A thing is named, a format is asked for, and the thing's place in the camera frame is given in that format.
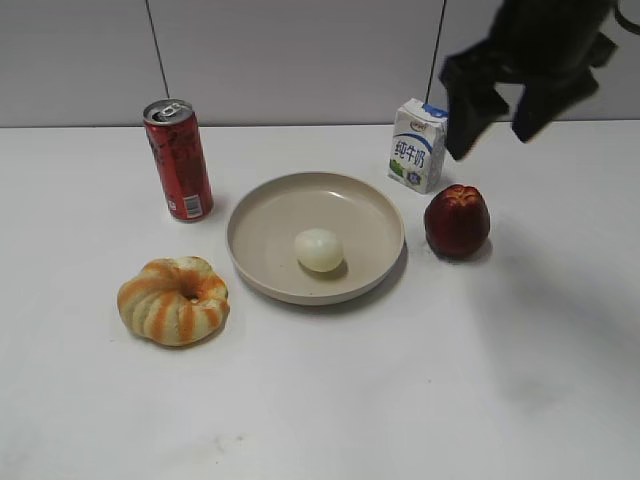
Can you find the orange striped twisted bread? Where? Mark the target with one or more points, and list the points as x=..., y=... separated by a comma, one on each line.
x=174, y=302

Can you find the red soda can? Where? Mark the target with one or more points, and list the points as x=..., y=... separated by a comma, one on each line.
x=172, y=131

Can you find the dark red apple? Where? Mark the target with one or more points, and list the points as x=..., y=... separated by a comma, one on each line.
x=457, y=222

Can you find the beige round plate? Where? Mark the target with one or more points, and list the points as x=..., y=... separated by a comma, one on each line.
x=262, y=228

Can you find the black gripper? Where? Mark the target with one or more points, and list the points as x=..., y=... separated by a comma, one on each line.
x=528, y=41

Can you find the white peeled egg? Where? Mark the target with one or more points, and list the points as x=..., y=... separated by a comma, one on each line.
x=319, y=250

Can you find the white milk carton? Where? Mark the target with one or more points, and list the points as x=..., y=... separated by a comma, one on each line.
x=418, y=145

